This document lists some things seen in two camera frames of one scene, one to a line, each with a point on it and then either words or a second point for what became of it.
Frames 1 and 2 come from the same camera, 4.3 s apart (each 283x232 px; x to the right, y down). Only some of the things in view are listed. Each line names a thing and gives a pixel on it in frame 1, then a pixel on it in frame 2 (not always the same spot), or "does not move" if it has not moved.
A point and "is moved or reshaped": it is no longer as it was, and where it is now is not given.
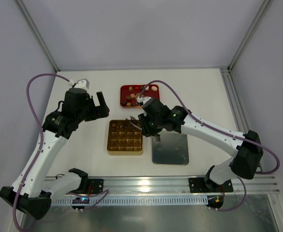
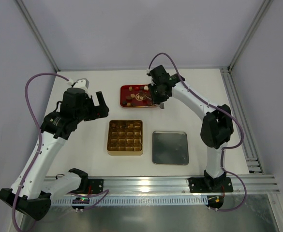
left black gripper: (96, 109) does not move
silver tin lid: (171, 149) does not move
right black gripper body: (144, 124) -> (156, 94)
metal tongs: (136, 123) is moved or reshaped
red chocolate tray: (129, 94) does not move
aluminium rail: (260, 184) does not move
